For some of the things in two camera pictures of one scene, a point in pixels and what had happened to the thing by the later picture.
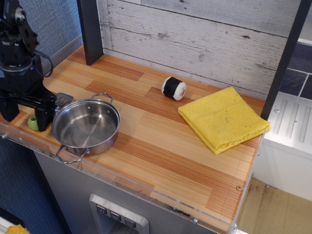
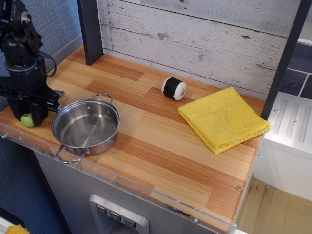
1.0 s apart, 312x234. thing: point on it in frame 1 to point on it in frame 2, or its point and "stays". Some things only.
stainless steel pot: (89, 126) stays
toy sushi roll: (173, 88) stays
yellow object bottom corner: (17, 229) stays
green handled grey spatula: (62, 98) to (27, 120)
